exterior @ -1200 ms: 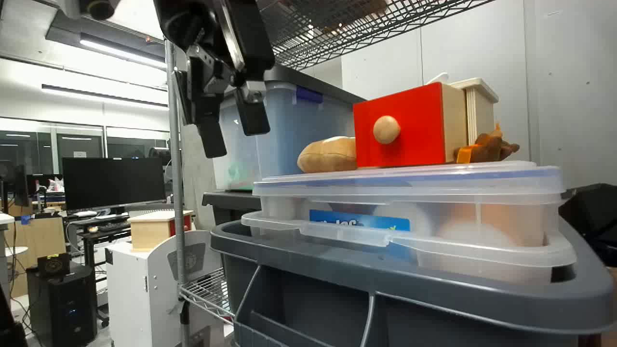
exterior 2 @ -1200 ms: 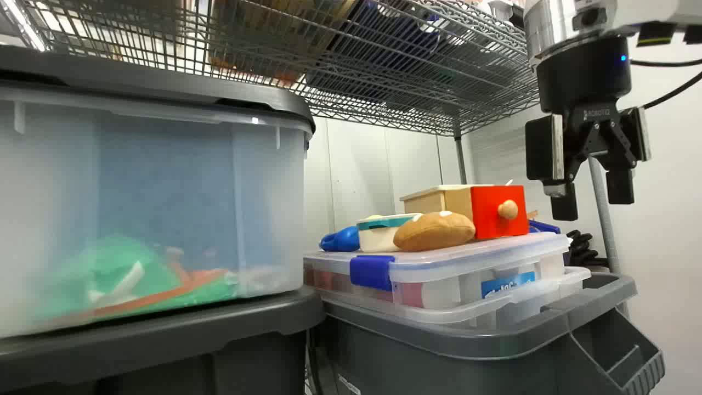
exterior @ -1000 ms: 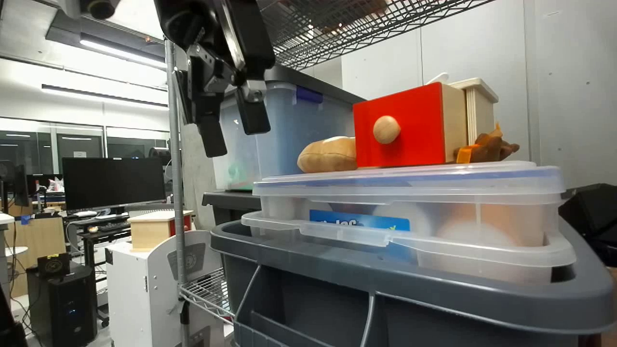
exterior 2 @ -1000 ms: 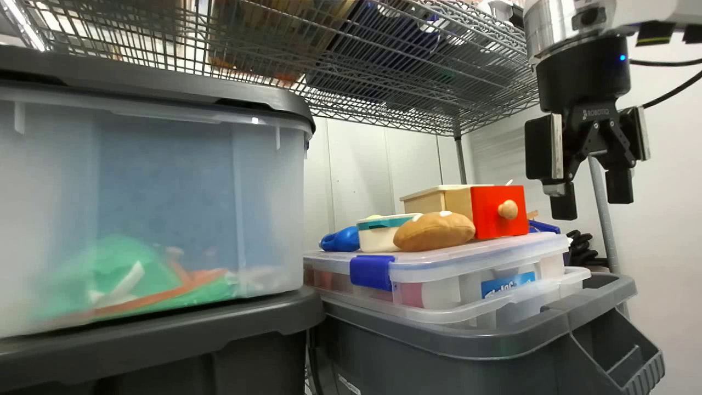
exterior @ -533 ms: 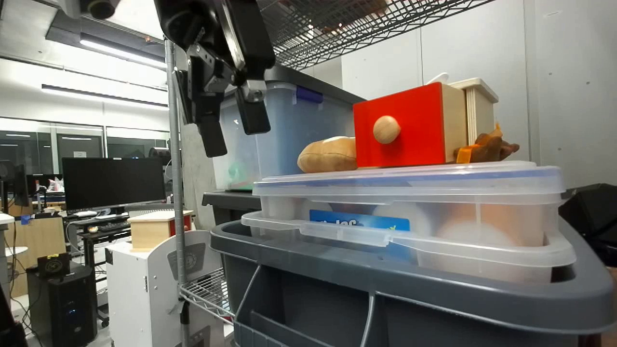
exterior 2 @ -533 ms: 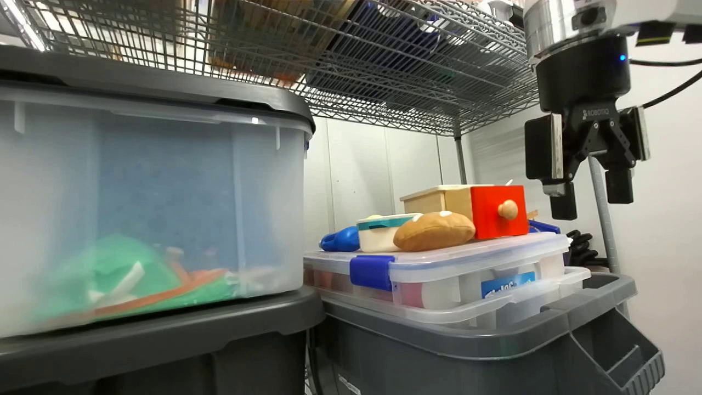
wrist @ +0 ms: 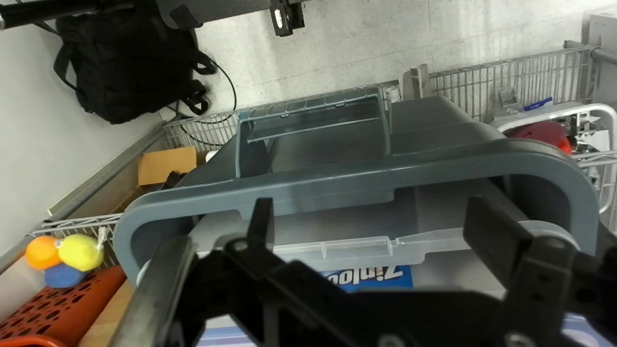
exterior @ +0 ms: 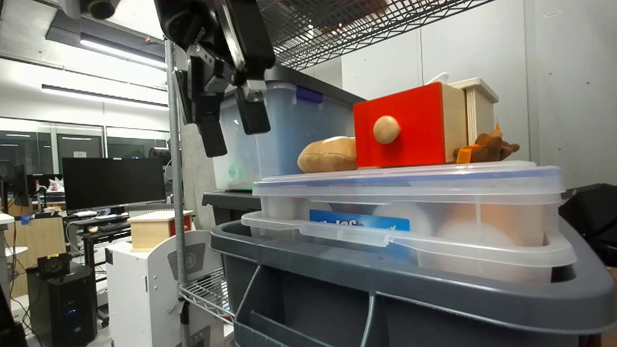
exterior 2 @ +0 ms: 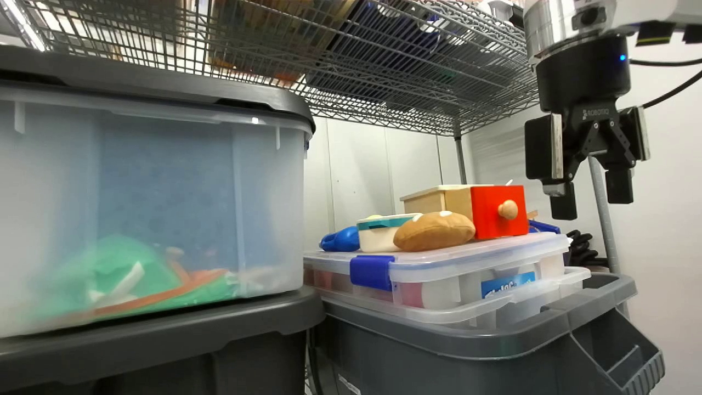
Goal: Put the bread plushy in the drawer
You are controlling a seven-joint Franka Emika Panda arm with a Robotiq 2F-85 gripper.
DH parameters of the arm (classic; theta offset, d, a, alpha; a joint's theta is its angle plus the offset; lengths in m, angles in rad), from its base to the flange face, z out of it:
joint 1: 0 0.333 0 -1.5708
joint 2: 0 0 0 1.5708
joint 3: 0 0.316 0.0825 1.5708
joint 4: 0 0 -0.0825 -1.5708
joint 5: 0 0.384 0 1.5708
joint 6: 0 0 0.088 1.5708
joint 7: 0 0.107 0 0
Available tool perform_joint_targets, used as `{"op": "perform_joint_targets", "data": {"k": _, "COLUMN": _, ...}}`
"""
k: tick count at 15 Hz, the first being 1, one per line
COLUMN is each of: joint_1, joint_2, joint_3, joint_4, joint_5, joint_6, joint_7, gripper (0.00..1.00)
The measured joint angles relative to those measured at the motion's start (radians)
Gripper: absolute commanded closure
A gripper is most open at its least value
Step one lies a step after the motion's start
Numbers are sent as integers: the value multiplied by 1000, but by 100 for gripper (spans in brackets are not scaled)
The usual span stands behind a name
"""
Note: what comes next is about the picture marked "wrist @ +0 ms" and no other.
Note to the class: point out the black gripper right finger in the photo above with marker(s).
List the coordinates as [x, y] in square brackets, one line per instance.
[494, 225]

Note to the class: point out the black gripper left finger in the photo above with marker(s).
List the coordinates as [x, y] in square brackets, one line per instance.
[261, 225]

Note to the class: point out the grey tote with flap lid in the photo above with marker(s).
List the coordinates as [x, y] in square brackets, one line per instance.
[436, 148]

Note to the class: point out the red plastic object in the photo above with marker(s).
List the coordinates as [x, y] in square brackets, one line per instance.
[542, 136]

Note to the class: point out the cardboard box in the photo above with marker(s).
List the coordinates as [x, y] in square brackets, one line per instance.
[165, 167]

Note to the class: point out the silver metal bar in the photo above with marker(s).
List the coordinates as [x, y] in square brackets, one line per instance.
[151, 296]

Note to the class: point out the grey metal box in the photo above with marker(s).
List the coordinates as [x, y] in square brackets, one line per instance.
[600, 52]

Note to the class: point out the blue ball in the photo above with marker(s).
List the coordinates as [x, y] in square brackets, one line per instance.
[62, 277]

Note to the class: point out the black backpack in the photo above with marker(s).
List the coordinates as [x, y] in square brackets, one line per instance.
[128, 65]

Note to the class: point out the orange perforated basket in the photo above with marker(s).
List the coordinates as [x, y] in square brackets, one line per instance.
[58, 310]

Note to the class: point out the orange ball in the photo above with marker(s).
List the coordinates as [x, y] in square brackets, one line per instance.
[41, 254]

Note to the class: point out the white tube frame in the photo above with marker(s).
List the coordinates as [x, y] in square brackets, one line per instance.
[579, 111]

